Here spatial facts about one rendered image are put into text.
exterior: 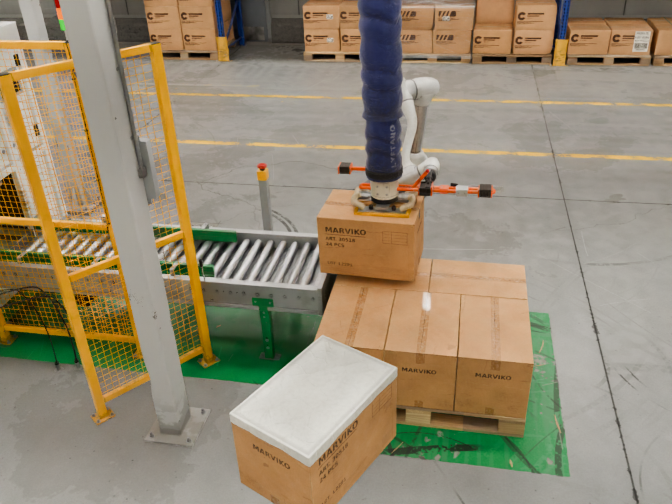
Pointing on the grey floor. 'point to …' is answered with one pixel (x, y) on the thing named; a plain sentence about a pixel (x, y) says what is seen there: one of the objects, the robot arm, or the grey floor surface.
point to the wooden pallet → (507, 426)
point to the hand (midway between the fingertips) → (427, 188)
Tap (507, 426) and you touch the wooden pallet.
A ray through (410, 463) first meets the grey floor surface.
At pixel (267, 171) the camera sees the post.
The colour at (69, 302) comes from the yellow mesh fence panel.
